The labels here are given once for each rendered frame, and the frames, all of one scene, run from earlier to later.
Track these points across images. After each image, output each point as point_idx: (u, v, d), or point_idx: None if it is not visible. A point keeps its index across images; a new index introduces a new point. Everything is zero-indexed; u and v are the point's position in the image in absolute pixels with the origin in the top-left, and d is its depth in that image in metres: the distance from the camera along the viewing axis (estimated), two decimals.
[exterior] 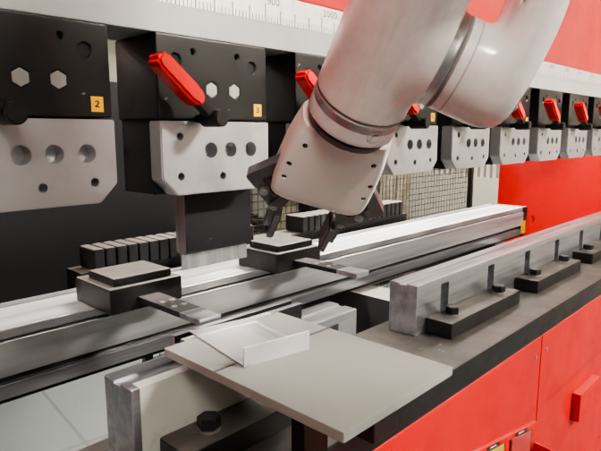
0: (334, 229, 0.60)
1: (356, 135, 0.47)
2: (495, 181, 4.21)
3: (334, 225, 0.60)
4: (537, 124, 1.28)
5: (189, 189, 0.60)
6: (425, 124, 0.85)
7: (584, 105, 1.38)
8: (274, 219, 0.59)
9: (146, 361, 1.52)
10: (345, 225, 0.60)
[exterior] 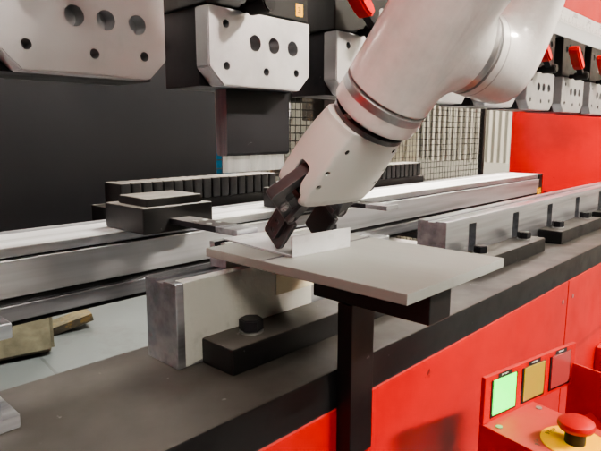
0: (336, 217, 0.62)
1: (408, 131, 0.50)
2: (503, 165, 4.20)
3: (334, 213, 0.63)
4: (560, 74, 1.27)
5: (233, 80, 0.59)
6: None
7: None
8: (291, 230, 0.58)
9: None
10: (347, 210, 0.62)
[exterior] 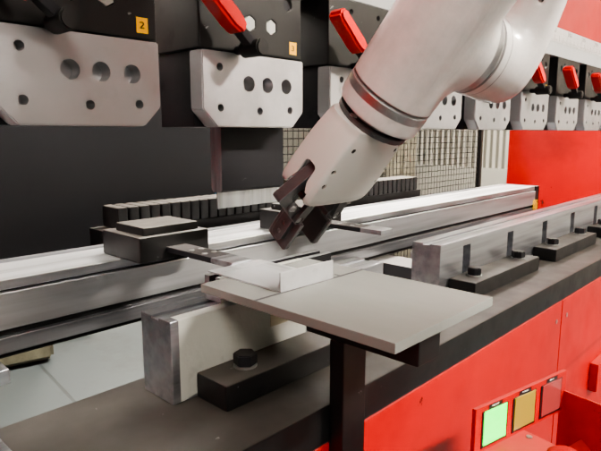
0: (331, 218, 0.62)
1: (413, 130, 0.51)
2: (501, 171, 4.21)
3: (328, 215, 0.62)
4: (554, 93, 1.28)
5: (227, 121, 0.60)
6: None
7: None
8: (298, 230, 0.59)
9: None
10: (341, 212, 0.62)
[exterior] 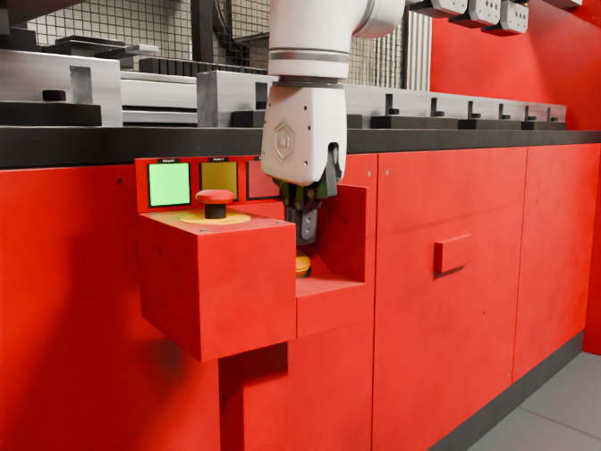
0: None
1: None
2: None
3: None
4: None
5: None
6: None
7: None
8: (316, 214, 0.62)
9: None
10: None
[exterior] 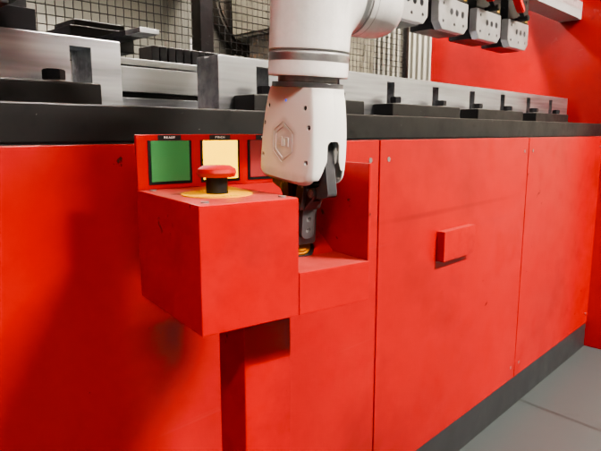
0: None
1: None
2: None
3: None
4: None
5: None
6: None
7: None
8: (316, 214, 0.62)
9: None
10: None
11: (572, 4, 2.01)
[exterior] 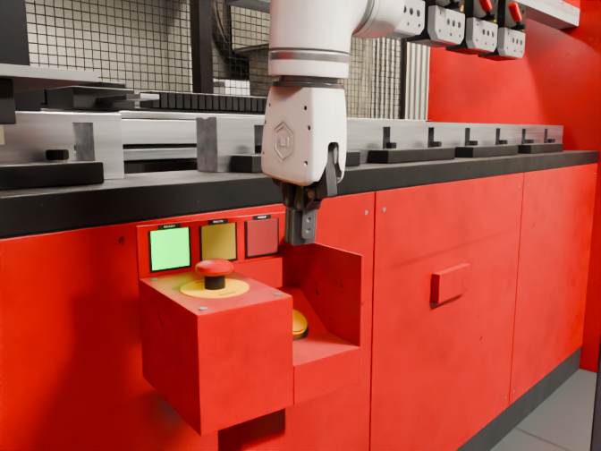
0: None
1: None
2: None
3: None
4: None
5: None
6: None
7: None
8: (316, 214, 0.62)
9: None
10: None
11: (570, 11, 2.03)
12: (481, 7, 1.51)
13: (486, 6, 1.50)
